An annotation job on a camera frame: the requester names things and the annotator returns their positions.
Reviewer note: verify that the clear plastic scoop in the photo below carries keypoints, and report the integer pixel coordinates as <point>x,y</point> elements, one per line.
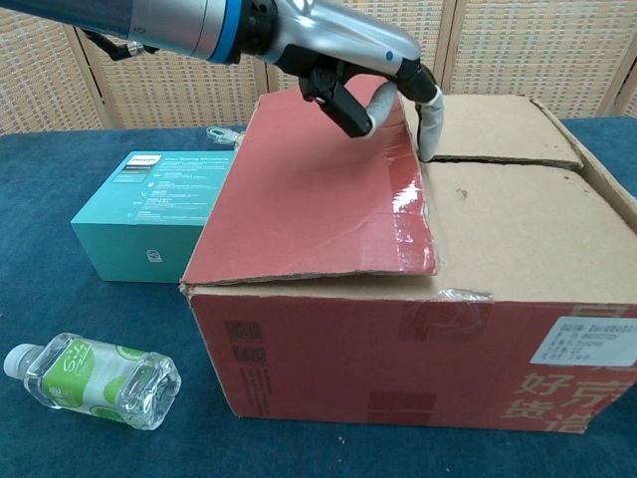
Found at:
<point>224,135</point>

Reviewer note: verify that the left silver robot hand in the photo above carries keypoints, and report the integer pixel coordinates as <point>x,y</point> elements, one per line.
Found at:
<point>338,40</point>

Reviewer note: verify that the teal product box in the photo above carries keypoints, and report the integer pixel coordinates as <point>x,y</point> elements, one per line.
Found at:
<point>144,234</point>

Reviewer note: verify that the blue table cloth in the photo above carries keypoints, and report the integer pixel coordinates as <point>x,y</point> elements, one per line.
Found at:
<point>74,309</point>

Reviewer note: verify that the woven bamboo folding screen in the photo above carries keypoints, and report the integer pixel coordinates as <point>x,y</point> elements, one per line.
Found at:
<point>522,50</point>

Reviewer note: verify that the red taped cardboard box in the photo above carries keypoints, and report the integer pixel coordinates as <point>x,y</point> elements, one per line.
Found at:
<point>323,209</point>

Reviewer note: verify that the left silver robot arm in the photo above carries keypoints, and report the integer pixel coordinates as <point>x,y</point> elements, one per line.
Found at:
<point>174,20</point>

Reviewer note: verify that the clear green label water bottle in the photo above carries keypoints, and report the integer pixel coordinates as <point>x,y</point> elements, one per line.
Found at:
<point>94,378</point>

